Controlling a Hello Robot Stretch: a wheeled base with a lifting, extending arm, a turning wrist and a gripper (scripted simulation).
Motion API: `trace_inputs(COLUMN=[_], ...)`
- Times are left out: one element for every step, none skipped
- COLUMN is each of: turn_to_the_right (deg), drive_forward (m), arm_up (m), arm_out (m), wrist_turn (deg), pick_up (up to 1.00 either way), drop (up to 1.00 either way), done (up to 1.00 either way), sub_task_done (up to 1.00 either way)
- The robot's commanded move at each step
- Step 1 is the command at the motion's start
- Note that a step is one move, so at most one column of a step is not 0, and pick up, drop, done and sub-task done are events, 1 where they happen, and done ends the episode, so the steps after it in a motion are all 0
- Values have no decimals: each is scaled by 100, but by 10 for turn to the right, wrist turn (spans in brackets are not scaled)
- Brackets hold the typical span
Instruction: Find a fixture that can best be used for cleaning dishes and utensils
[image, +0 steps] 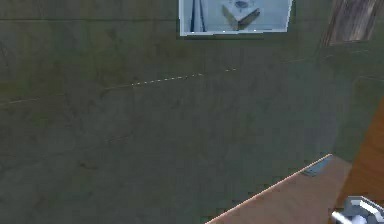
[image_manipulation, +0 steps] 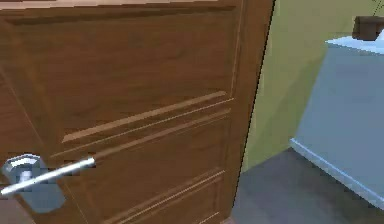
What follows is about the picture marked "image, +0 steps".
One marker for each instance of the white framed wall picture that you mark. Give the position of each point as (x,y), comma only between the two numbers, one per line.
(233,16)

